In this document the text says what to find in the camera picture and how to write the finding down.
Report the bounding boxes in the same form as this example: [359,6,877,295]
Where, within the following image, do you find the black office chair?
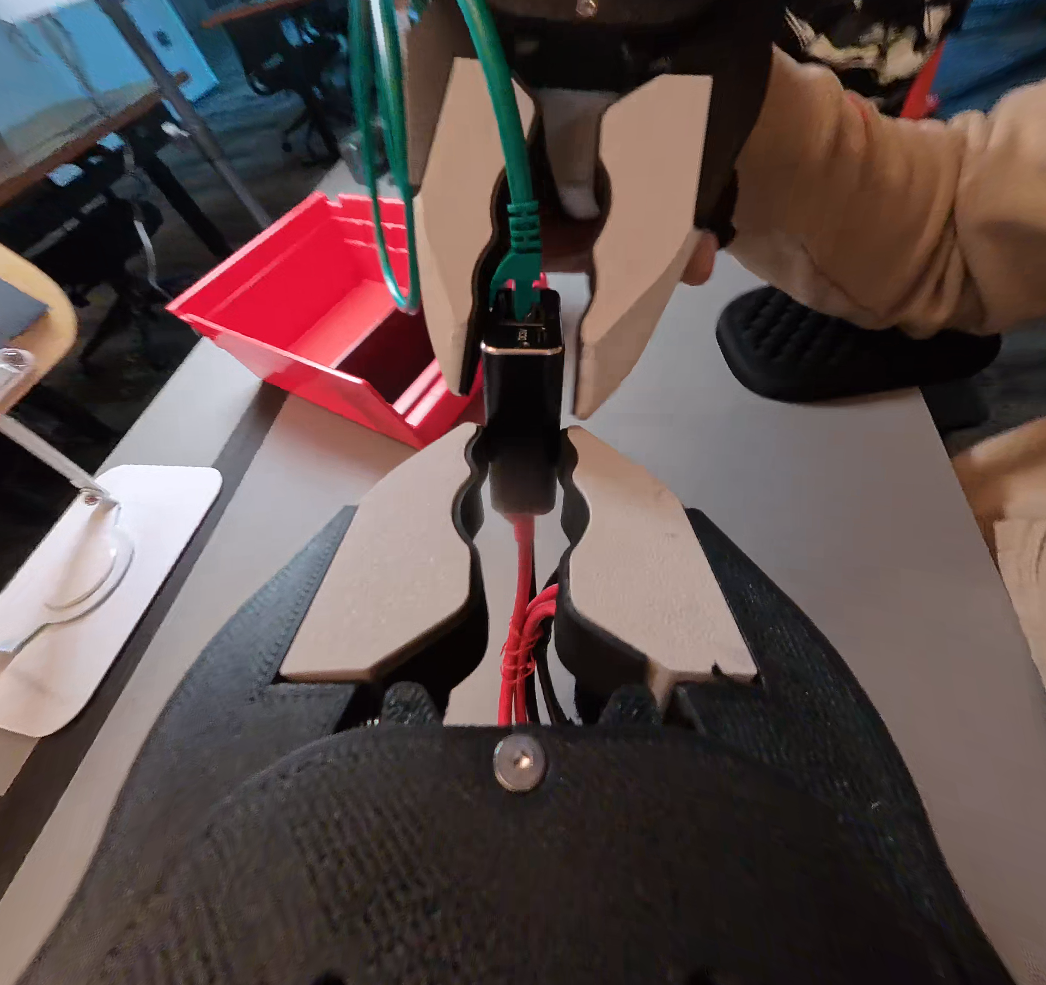
[245,16,348,165]

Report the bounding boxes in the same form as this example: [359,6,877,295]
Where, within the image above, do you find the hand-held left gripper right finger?
[554,425,758,720]

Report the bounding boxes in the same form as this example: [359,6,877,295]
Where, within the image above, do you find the person's right forearm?
[723,45,1046,341]

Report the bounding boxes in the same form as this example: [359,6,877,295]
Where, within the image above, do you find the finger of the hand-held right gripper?
[411,56,540,396]
[572,72,714,421]

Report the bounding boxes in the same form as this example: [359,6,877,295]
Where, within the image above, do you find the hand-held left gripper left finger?
[280,423,491,720]

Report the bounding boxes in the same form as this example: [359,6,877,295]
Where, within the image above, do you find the red plastic bin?
[166,191,485,451]

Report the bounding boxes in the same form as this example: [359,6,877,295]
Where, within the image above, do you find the black ethernet adapter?
[478,289,567,514]

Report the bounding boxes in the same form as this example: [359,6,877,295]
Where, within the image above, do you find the red ethernet cable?
[497,511,563,728]

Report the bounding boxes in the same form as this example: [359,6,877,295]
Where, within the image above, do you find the green ethernet cable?
[345,0,547,324]

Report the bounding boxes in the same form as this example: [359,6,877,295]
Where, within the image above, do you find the person's right hand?
[682,229,722,287]

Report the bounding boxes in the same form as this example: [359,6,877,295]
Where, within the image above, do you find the white tablet stand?
[0,241,223,739]

